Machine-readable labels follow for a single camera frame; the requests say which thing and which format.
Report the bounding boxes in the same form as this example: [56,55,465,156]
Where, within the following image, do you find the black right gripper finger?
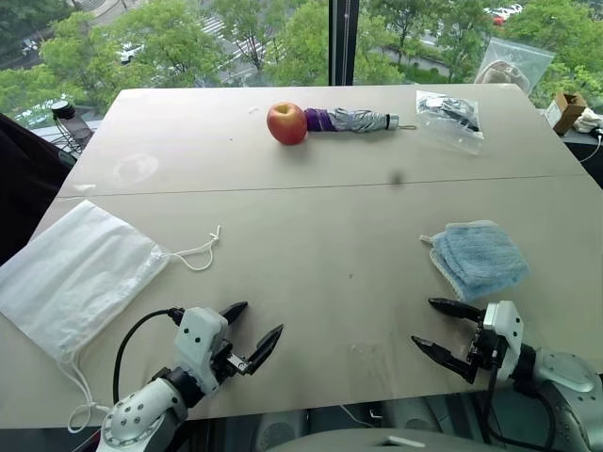
[410,335,474,383]
[427,297,485,325]

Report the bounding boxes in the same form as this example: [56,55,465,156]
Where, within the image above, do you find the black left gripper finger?
[220,300,249,327]
[248,323,285,377]

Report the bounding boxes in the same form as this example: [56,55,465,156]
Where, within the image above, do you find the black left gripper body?
[206,342,259,392]

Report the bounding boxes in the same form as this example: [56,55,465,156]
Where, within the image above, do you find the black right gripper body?
[464,318,501,385]

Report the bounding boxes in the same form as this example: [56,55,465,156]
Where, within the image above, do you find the blue cloth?
[419,219,531,303]

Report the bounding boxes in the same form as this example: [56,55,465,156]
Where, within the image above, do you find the clear bag with black item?
[415,89,485,157]

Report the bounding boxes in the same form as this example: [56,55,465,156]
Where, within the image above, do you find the large clear zip bag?
[472,37,557,96]

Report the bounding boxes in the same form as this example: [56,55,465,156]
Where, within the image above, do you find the grey robot torso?
[304,426,514,452]

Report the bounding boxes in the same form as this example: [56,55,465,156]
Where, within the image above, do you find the red apple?
[266,101,308,147]

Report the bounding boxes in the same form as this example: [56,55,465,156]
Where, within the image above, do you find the folded grey purple umbrella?
[303,106,418,136]

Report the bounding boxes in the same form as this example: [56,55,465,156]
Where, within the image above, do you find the small brown cardboard box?
[545,89,590,137]

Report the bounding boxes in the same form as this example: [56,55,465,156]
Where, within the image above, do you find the white crumpled cloth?
[571,107,603,138]

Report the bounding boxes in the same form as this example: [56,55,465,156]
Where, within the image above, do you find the dark fabric seat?
[0,111,79,267]

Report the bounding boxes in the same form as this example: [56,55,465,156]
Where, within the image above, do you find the black lidded bottle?
[50,99,96,154]

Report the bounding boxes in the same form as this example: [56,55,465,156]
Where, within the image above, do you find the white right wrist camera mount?
[483,300,526,383]

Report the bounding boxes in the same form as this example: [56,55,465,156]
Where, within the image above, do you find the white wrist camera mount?
[173,306,234,393]
[483,300,526,383]

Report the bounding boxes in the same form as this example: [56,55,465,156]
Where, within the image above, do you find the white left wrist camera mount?
[173,306,234,393]

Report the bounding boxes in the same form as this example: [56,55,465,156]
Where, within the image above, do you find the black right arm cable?
[484,367,560,452]

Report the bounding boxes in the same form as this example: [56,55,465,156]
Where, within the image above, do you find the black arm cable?
[112,307,186,407]
[484,367,560,452]

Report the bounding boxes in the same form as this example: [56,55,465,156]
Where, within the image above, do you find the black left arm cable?
[112,307,186,407]

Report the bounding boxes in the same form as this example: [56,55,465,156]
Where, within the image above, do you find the white drawstring bag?
[0,199,223,435]

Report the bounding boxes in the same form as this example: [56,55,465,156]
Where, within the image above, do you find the thin white cable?
[579,125,603,165]

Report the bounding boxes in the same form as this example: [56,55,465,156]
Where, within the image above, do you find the black window frame post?
[327,0,365,88]

